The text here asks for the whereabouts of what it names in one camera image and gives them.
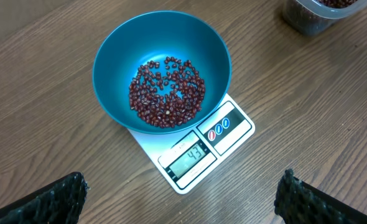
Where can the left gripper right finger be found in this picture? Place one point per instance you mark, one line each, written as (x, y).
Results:
(298, 202)

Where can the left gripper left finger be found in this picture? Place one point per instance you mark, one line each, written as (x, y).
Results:
(59, 202)

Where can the blue metal bowl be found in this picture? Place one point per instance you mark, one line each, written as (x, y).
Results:
(154, 36)

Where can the red beans in bowl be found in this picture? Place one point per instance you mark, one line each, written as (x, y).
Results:
(167, 94)

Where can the white digital kitchen scale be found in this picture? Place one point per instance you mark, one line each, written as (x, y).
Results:
(187, 157)

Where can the clear plastic container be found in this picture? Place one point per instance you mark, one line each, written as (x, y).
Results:
(309, 17)

